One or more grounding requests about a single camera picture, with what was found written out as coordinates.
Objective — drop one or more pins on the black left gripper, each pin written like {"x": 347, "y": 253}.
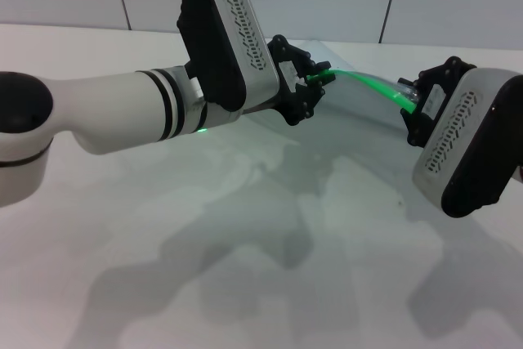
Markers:
{"x": 288, "y": 87}

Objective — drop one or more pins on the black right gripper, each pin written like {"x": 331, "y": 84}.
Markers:
{"x": 431, "y": 99}

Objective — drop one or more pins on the green zipper slider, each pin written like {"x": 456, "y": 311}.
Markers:
{"x": 318, "y": 77}

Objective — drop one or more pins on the translucent green-zip document bag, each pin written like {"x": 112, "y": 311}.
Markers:
{"x": 359, "y": 108}

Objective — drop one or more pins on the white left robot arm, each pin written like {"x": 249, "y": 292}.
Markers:
{"x": 102, "y": 112}

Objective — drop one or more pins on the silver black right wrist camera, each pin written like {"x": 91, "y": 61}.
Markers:
{"x": 470, "y": 140}

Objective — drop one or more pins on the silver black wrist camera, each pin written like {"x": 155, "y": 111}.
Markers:
{"x": 220, "y": 42}
{"x": 470, "y": 140}

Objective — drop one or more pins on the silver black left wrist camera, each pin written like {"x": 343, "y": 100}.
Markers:
{"x": 220, "y": 42}

